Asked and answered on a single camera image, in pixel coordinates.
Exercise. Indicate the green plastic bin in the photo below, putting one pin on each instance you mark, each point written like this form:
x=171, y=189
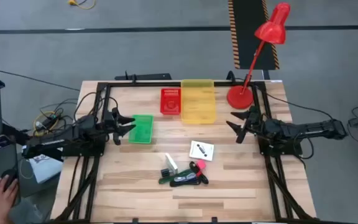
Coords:
x=141, y=129

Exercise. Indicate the black metal table frame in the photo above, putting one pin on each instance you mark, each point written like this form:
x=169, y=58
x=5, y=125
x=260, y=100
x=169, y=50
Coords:
x=141, y=84

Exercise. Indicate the small pink item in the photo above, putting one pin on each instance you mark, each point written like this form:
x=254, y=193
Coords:
x=201, y=164

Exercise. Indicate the black hazard striped mat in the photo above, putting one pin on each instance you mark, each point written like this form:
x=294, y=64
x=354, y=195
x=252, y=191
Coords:
x=247, y=37

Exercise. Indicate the black computer mouse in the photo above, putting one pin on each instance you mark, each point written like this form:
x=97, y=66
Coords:
x=9, y=174

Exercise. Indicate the black diagonal beam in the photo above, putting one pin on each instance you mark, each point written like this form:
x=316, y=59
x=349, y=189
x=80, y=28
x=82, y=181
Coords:
x=14, y=133

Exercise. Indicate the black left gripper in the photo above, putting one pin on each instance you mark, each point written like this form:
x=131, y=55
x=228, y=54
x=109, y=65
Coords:
x=113, y=123

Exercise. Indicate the white paper sheet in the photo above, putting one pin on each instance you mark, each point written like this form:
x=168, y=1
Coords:
x=45, y=169

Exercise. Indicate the person's hand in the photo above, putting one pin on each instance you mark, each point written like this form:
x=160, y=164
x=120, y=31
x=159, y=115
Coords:
x=0, y=202

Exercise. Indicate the black bar behind table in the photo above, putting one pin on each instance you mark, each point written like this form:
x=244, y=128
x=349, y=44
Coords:
x=151, y=76

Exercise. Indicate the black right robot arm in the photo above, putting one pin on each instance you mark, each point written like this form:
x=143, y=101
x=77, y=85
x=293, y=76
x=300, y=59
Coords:
x=306, y=129

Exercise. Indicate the red plastic bin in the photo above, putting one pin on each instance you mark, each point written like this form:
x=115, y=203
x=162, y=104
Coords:
x=170, y=101

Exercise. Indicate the white card reader box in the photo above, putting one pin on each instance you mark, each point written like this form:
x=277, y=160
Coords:
x=201, y=151

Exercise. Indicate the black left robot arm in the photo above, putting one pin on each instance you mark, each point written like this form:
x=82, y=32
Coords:
x=73, y=133

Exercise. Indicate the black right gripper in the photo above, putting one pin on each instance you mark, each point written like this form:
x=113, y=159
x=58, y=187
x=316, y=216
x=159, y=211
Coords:
x=251, y=123

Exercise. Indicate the yellow plastic bin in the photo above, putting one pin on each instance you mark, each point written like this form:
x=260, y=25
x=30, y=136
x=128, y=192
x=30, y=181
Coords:
x=198, y=102

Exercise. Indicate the red desk lamp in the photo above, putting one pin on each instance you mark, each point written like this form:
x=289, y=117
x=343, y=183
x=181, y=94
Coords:
x=239, y=98

